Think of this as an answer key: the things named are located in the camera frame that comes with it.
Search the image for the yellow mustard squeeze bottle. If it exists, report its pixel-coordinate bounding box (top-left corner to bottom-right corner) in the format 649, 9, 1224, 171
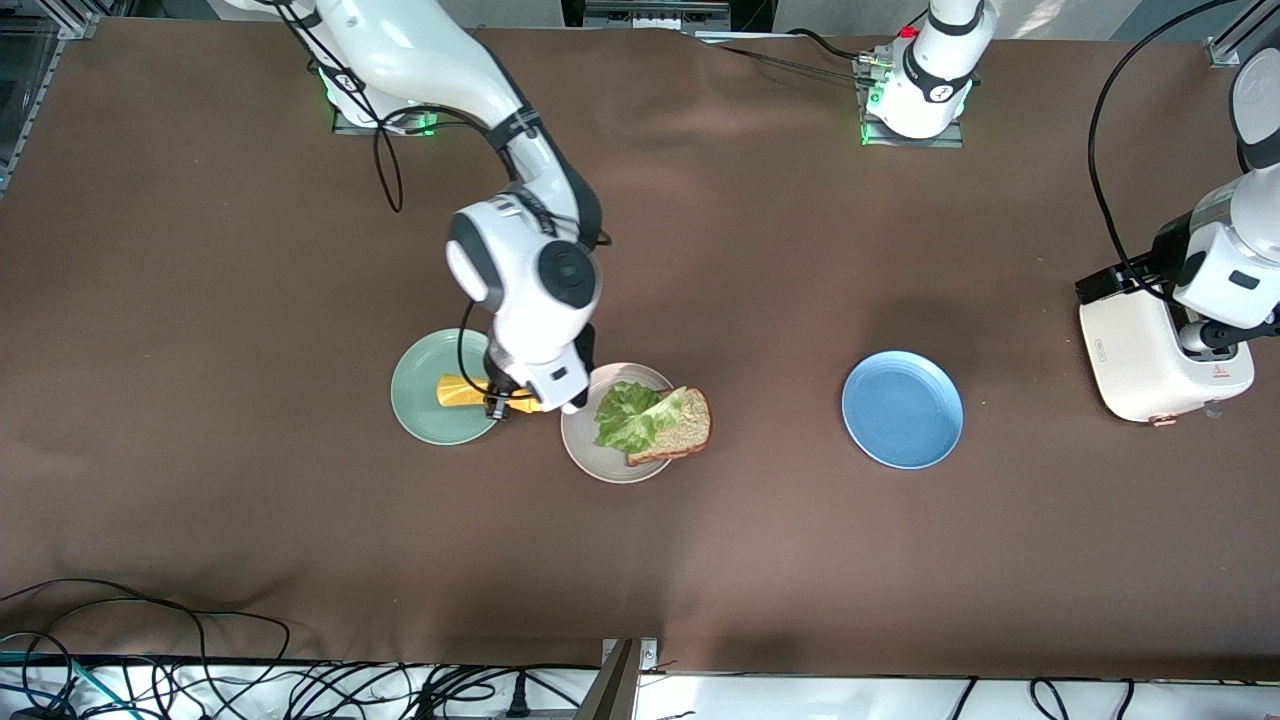
437, 373, 546, 414

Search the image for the green lettuce leaf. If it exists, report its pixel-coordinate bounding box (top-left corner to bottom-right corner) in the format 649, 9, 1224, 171
594, 381, 691, 453

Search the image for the brown bread slice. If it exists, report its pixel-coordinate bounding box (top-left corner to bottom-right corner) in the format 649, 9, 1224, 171
626, 387, 713, 467

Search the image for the mint green plate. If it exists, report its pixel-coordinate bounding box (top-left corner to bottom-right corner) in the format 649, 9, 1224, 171
390, 328, 514, 446

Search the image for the beige plate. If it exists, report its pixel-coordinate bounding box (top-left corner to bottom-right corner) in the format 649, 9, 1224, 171
560, 362, 687, 485

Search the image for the blue plate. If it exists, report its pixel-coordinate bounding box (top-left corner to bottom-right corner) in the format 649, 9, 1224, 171
841, 350, 965, 470

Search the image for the white toaster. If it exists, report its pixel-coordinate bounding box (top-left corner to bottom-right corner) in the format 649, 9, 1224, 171
1078, 290, 1257, 428

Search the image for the brown table cloth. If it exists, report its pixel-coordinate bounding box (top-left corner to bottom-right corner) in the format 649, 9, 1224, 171
0, 18, 1280, 681

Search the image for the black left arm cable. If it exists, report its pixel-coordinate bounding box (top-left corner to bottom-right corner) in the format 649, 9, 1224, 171
1088, 0, 1241, 301

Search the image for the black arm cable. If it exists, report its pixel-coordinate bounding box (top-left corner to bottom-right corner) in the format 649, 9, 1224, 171
1088, 0, 1241, 301
285, 0, 546, 401

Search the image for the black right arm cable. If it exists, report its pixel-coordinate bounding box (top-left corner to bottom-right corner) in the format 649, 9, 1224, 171
285, 0, 546, 401

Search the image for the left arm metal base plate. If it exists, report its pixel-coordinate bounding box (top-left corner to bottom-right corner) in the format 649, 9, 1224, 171
856, 52, 967, 149

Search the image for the aluminium profile post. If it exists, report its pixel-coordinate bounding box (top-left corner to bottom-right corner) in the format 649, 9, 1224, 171
1205, 0, 1280, 66

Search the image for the metal table clamp bracket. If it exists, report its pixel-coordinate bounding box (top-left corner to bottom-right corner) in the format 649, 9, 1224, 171
598, 637, 661, 720

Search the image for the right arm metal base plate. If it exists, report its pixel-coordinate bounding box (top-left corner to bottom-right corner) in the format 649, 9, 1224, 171
331, 70, 443, 137

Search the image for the black cable on table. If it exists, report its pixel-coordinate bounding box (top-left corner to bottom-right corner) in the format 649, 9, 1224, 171
785, 28, 881, 63
695, 38, 876, 83

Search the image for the black looped floor cable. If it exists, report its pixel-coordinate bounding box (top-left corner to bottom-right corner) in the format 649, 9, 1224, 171
1030, 678, 1079, 720

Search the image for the long black floor cable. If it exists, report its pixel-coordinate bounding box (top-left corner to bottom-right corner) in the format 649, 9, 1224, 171
0, 578, 291, 720

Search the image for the teal floor cable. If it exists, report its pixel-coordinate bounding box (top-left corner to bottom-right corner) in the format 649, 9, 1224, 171
0, 650, 136, 720

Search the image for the aluminium frame with clear box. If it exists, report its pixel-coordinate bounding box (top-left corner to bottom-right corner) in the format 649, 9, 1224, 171
0, 0, 101, 196

